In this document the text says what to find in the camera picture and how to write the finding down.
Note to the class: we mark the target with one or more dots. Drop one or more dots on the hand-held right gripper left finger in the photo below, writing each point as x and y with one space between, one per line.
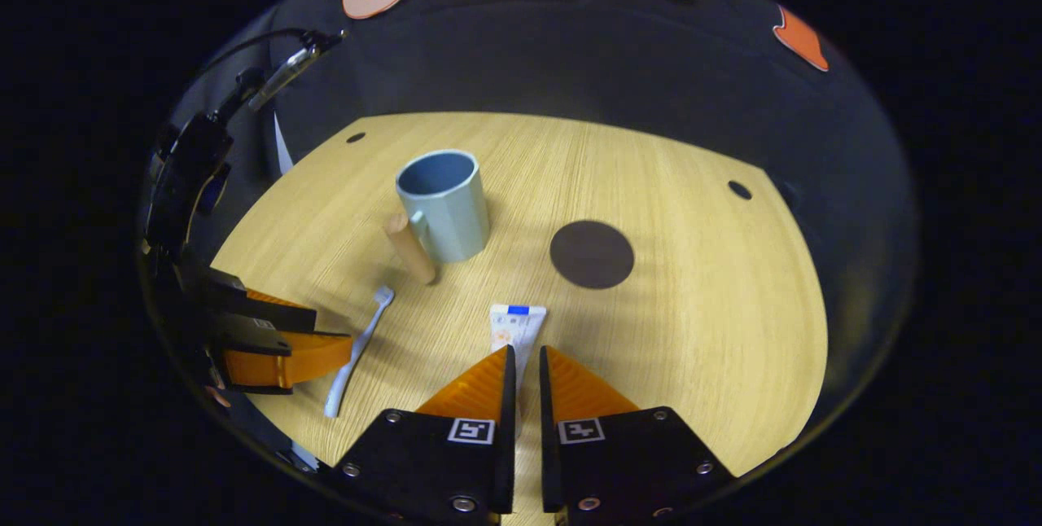
508 444

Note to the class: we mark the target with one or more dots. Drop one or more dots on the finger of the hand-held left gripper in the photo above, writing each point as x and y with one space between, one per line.
269 310
301 355

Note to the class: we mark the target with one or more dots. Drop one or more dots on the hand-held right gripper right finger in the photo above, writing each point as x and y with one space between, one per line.
547 444

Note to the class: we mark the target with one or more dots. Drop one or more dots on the white toothbrush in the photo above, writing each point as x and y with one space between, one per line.
358 347

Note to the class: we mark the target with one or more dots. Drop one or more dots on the white toothpaste tube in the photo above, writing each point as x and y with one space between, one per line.
517 335

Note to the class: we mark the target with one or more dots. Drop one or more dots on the dark brown round coaster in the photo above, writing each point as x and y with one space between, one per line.
592 254

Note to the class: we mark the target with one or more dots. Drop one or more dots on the white panel edge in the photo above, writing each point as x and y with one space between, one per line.
282 147

